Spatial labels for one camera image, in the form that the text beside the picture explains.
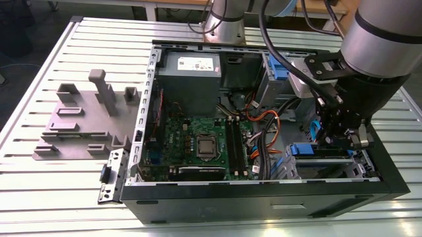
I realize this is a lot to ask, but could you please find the blue drive latch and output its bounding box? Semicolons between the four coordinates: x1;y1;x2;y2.
268;53;291;81

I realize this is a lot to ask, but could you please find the CPU socket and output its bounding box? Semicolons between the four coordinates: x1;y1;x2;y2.
193;133;220;162

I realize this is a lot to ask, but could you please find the black RAM slot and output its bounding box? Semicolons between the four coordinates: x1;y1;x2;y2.
232;117;245;177
229;117;241;177
225;117;236;177
236;117;249;177

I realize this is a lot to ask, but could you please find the grey power supply unit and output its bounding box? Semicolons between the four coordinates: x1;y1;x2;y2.
153;52;221;119

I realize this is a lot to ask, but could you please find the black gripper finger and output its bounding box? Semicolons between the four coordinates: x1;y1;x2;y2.
346;123;375;150
315;97;350;150

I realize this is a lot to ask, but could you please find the orange wire bundle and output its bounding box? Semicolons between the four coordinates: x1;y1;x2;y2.
245;110;283;158

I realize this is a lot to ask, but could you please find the metal disk bay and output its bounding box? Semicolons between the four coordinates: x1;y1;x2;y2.
284;142;371;180

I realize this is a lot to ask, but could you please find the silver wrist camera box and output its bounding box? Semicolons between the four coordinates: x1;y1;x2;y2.
287;60;339;99

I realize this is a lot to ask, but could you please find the grey parts rack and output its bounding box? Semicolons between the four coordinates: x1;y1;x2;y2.
30;69;144;161

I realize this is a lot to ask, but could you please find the blue VGA port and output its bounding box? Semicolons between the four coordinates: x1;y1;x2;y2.
148;151;163;165

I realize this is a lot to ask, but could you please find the blue data wire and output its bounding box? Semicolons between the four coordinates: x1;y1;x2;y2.
311;118;322;144

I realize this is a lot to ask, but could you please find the white metal desk frame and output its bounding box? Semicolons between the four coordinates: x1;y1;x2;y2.
131;0;211;22

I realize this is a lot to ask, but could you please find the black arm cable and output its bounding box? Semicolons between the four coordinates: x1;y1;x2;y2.
259;0;319;86

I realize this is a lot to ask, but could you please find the green motherboard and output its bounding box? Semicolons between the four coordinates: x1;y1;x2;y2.
140;116;261;182

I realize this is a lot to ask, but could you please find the hard disk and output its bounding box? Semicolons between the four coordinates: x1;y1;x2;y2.
272;143;356;180

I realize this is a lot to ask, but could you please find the green RAM stick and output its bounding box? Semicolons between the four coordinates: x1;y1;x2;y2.
54;133;91;139

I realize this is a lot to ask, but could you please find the black graphics card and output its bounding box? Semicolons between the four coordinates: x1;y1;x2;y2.
167;164;227;183

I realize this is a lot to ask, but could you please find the yellow black power cable bundle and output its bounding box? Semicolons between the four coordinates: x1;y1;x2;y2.
215;102;248;119

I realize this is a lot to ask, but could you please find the silver CPU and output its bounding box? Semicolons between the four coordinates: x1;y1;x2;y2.
196;139;216;155

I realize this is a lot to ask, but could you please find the black open PC case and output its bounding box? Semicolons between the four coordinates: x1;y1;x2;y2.
119;39;411;224

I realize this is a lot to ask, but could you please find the metal optical drive cage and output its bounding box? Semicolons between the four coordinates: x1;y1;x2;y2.
253;51;332;111

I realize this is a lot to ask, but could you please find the wooden desk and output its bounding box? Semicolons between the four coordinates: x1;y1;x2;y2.
292;0;350;34

